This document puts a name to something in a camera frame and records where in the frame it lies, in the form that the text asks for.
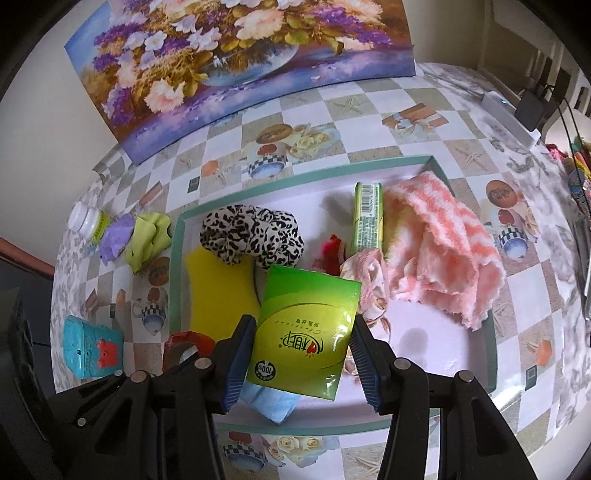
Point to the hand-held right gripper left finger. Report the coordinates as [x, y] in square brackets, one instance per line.
[238, 369]

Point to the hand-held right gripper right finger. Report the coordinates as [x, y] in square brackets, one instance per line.
[367, 374]

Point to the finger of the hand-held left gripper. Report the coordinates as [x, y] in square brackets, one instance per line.
[78, 406]

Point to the blue face mask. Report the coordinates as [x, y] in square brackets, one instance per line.
[274, 406]

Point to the white tray with teal rim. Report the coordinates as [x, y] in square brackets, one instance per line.
[429, 341]

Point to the green tissue pack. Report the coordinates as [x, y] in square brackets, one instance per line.
[304, 332]

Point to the pink floral scrunchie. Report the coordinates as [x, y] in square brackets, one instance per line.
[369, 277]

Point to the leopard print scrunchie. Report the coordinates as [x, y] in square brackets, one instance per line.
[240, 230]

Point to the pink white striped towel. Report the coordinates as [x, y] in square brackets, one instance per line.
[443, 244]

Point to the green gum pack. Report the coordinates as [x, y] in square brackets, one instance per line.
[367, 217]

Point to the turquoise box with red crab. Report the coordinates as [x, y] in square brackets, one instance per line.
[83, 346]

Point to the red hoop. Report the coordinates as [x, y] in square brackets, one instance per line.
[184, 339]

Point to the yellow sponge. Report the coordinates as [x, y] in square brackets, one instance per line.
[217, 295]

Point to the dark cabinet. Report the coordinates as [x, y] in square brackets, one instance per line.
[18, 286]

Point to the light green cloth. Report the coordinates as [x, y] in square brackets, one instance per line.
[145, 244]

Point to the purple cloth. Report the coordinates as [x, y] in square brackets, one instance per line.
[117, 235]

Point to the white bottle with green label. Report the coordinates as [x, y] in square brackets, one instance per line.
[85, 219]

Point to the checked printed tablecloth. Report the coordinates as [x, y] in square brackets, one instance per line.
[369, 134]

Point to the dark flat device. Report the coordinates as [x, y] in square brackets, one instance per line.
[584, 267]

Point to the colourful plastic items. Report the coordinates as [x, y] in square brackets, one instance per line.
[577, 177]

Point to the white power strip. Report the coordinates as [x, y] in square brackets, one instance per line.
[503, 110]

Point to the floral painting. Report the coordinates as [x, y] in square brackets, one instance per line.
[231, 69]

